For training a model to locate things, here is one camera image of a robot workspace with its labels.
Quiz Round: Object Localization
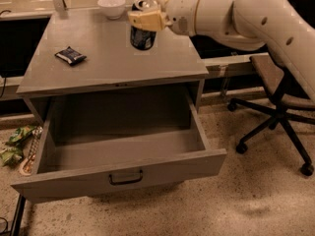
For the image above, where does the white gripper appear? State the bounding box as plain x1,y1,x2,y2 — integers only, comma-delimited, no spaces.
128,0,199,36

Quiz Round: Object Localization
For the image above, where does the blue pepsi can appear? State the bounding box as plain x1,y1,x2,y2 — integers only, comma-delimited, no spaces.
130,0,157,51

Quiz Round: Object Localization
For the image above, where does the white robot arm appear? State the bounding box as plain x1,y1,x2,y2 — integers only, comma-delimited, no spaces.
128,0,315,100

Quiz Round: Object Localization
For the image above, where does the grey cabinet counter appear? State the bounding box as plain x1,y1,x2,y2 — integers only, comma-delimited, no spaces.
16,4,210,126

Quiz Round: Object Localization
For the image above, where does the open grey top drawer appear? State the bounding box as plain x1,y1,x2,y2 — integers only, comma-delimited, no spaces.
12,87,226,204

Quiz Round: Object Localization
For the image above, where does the white ceramic bowl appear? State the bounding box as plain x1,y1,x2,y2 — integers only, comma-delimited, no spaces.
97,0,126,20

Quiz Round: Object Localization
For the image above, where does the dark blue snack packet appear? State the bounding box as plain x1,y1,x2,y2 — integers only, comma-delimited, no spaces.
55,46,87,66

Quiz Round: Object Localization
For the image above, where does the black office chair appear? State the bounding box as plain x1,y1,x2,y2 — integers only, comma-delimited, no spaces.
227,55,315,176

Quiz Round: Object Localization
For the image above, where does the green chip bag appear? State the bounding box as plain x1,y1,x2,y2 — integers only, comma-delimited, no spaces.
0,147,24,166
6,125,35,146

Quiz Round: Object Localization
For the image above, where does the clear snack package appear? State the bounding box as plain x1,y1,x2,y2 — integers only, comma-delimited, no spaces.
19,126,43,176

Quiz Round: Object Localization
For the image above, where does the black metal leg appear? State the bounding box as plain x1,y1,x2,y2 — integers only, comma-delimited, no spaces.
10,195,26,236

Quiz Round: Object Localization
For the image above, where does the black metal drawer handle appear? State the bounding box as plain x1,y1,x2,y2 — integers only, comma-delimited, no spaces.
108,170,143,186

